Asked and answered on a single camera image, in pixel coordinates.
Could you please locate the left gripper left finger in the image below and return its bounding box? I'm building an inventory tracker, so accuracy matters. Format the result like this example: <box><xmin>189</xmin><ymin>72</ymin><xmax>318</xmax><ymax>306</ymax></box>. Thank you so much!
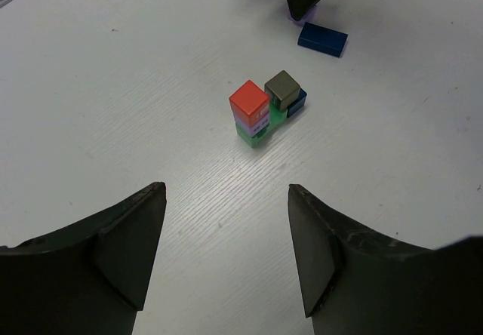
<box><xmin>1</xmin><ymin>182</ymin><xmax>166</xmax><ymax>334</ymax></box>

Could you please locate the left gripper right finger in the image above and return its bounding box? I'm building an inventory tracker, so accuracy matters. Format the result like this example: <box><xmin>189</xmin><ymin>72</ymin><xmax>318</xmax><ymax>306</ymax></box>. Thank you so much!
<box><xmin>288</xmin><ymin>184</ymin><xmax>482</xmax><ymax>334</ymax></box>

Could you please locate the purple cube block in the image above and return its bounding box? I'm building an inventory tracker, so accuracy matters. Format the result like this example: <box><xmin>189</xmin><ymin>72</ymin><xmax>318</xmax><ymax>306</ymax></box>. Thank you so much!
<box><xmin>233</xmin><ymin>113</ymin><xmax>270</xmax><ymax>137</ymax></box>
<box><xmin>287</xmin><ymin>5</ymin><xmax>320</xmax><ymax>23</ymax></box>

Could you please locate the olive grey cube block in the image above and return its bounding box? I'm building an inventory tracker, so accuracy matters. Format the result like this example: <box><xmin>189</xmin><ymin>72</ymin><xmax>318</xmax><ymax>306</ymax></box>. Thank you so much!
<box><xmin>264</xmin><ymin>70</ymin><xmax>300</xmax><ymax>112</ymax></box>

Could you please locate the small dark blue cube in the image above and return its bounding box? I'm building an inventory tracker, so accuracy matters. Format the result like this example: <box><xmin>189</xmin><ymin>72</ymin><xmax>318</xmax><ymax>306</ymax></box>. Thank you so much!
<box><xmin>287</xmin><ymin>88</ymin><xmax>307</xmax><ymax>118</ymax></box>

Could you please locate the red cube block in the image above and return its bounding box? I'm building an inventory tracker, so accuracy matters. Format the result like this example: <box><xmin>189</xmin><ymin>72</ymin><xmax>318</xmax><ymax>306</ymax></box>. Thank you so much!
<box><xmin>229</xmin><ymin>80</ymin><xmax>269</xmax><ymax>124</ymax></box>

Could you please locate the green ridged block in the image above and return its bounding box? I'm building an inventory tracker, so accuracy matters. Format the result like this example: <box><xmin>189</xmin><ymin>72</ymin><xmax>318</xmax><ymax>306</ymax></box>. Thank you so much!
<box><xmin>234</xmin><ymin>104</ymin><xmax>288</xmax><ymax>148</ymax></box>

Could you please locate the long dark blue block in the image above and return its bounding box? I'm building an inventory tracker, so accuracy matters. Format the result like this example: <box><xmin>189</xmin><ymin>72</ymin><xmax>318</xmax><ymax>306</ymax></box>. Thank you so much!
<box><xmin>297</xmin><ymin>23</ymin><xmax>348</xmax><ymax>58</ymax></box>

